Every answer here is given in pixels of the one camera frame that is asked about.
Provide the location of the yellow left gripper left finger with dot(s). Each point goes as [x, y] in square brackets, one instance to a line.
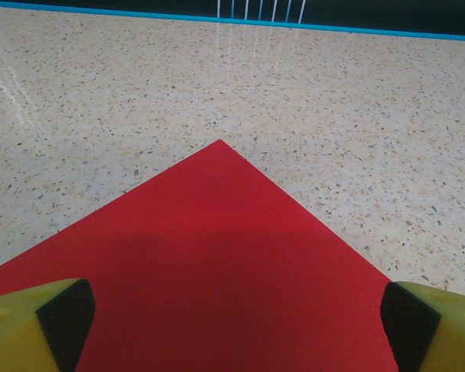
[11, 333]

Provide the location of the red cloth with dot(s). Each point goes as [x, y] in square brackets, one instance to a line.
[224, 252]

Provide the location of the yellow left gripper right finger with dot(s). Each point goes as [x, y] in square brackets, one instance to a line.
[449, 333]

